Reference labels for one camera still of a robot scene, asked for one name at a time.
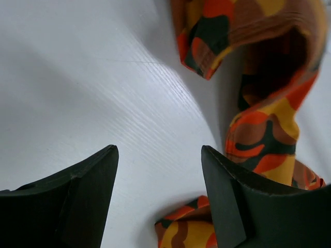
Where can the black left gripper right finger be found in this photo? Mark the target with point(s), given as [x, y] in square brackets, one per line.
[249, 210]

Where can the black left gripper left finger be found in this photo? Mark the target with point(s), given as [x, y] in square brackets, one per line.
[66, 209]

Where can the orange camouflage trousers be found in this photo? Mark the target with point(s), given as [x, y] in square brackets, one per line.
[285, 42]

